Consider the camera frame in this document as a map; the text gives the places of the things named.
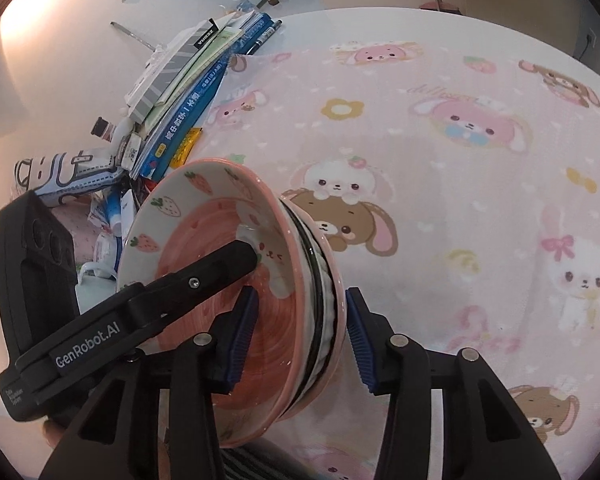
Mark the pink strawberry bunny bowl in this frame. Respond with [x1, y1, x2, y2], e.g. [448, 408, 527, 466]
[118, 158, 314, 448]

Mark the person's left hand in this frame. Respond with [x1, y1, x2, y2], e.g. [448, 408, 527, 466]
[42, 418, 66, 448]

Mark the blue white pencil pouch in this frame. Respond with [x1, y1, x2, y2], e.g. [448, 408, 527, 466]
[14, 148, 126, 208]

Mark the blue white tube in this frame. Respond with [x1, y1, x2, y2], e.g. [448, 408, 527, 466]
[104, 188, 122, 236]

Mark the small black cap bottle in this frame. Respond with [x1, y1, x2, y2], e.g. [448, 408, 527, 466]
[91, 117, 119, 143]

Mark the blue textbook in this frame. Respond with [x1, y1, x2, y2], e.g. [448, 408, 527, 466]
[123, 10, 274, 182]

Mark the yellow orange snack packet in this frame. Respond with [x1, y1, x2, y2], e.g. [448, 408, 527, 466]
[169, 127, 202, 169]

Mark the grey white striped book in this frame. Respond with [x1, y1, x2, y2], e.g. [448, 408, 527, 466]
[124, 18, 219, 124]

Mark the leaning metal mop pole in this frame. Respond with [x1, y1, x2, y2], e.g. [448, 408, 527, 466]
[110, 21, 157, 52]

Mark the pink cartoon tablecloth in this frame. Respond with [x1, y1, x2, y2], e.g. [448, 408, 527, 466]
[193, 42, 600, 479]

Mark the green white notebook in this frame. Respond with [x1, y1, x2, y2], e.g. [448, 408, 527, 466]
[143, 26, 244, 132]

